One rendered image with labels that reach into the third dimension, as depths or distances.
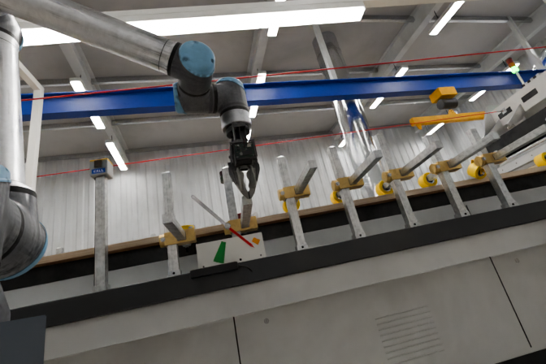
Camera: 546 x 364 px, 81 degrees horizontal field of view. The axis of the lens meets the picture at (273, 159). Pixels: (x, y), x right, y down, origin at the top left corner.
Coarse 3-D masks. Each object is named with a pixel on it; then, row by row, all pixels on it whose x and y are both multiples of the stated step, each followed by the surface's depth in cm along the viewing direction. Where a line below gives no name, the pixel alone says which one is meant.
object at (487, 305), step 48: (480, 192) 172; (528, 192) 175; (288, 240) 150; (336, 240) 153; (48, 288) 132; (384, 288) 146; (432, 288) 148; (480, 288) 150; (528, 288) 153; (192, 336) 130; (240, 336) 132; (288, 336) 134; (336, 336) 136; (384, 336) 138; (432, 336) 140; (480, 336) 142; (528, 336) 144
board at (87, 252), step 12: (528, 168) 174; (540, 168) 175; (468, 180) 167; (480, 180) 168; (408, 192) 161; (420, 192) 162; (432, 192) 164; (336, 204) 154; (360, 204) 156; (372, 204) 161; (264, 216) 148; (276, 216) 149; (288, 216) 150; (300, 216) 152; (204, 228) 143; (216, 228) 144; (132, 240) 138; (144, 240) 139; (156, 240) 139; (72, 252) 134; (84, 252) 134; (108, 252) 137; (48, 264) 134
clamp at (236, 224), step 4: (252, 216) 131; (228, 220) 129; (232, 220) 129; (236, 220) 129; (252, 220) 130; (256, 220) 130; (232, 224) 128; (236, 224) 129; (240, 224) 129; (252, 224) 129; (256, 224) 129; (224, 228) 127; (232, 228) 128; (236, 228) 128; (240, 228) 128; (244, 228) 128; (248, 228) 128; (252, 228) 129; (256, 228) 130; (224, 232) 128; (228, 232) 128; (240, 232) 131
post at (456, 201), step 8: (424, 136) 158; (432, 136) 157; (424, 144) 159; (432, 160) 154; (440, 160) 152; (440, 176) 150; (448, 176) 149; (448, 184) 147; (448, 192) 147; (456, 192) 146; (456, 200) 144; (456, 208) 144; (464, 208) 143
